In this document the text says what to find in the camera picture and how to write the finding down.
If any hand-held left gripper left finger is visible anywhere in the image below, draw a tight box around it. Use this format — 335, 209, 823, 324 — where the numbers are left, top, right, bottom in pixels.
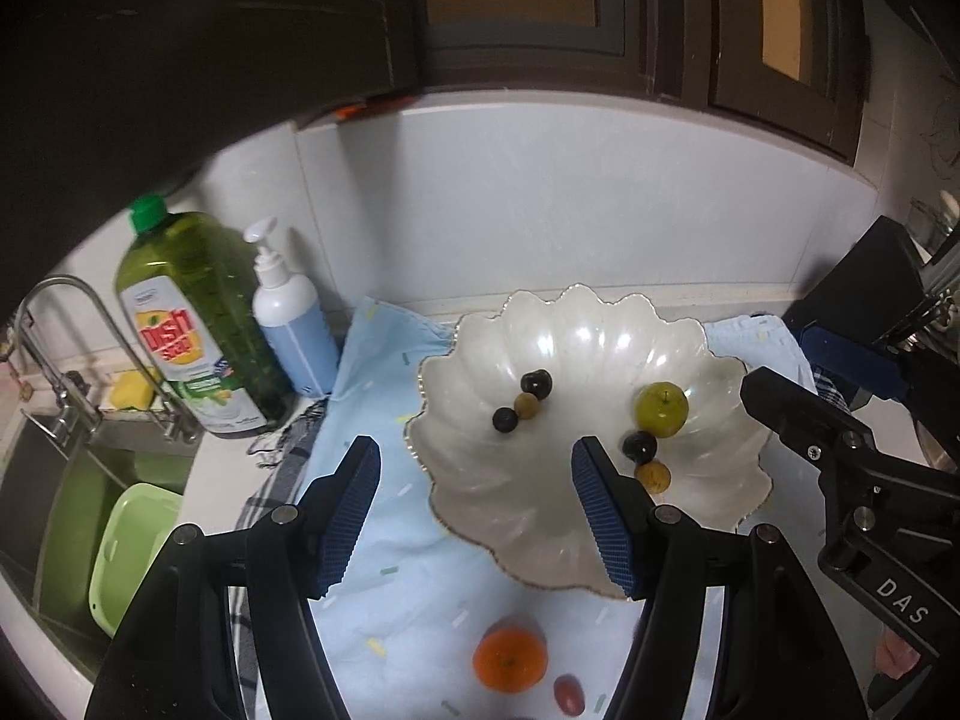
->
84, 435, 382, 720

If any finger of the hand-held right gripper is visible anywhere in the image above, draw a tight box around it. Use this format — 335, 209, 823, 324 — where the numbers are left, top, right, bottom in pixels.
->
739, 366, 878, 470
796, 324, 960, 466

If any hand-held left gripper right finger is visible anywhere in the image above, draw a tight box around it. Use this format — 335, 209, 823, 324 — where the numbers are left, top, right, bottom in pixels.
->
570, 435, 871, 720

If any green round fruit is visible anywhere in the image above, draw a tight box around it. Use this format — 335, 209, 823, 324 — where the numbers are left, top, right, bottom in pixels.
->
635, 382, 689, 437

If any white scalloped ceramic bowl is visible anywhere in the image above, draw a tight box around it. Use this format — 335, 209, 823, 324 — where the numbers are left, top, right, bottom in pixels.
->
405, 283, 773, 601

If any grey checkered cloth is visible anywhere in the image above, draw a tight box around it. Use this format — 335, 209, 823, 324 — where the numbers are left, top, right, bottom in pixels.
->
225, 364, 860, 720

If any light blue patterned cloth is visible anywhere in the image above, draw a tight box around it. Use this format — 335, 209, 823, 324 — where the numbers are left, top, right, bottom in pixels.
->
255, 296, 818, 720

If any orange tangerine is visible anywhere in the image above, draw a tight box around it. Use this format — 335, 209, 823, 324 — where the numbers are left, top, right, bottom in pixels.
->
472, 626, 548, 693

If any red grape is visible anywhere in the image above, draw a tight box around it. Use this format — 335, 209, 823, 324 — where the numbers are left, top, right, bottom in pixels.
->
553, 675, 586, 717

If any blue white pump bottle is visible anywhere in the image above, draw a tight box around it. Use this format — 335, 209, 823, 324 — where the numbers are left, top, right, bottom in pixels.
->
244, 216, 340, 398

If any green plastic basin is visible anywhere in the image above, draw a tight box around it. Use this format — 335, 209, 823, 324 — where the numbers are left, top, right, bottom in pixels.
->
88, 481, 185, 638

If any yellow sponge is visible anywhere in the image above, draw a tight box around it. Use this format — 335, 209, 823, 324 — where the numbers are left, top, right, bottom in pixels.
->
111, 367, 162, 412

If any green dish soap bottle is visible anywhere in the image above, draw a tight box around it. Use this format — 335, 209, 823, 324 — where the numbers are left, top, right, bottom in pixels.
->
114, 193, 295, 437

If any chrome pull-down faucet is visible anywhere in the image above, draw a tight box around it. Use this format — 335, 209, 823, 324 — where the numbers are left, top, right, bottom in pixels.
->
15, 367, 102, 437

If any thin chrome gooseneck faucet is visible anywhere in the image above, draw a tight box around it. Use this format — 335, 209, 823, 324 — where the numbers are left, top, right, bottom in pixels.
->
11, 276, 202, 445

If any steel kitchen sink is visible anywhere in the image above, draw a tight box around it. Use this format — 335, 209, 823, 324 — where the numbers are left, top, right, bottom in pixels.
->
0, 409, 197, 661

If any brown window frame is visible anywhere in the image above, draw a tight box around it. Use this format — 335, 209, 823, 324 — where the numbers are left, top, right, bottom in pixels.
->
375, 0, 871, 166

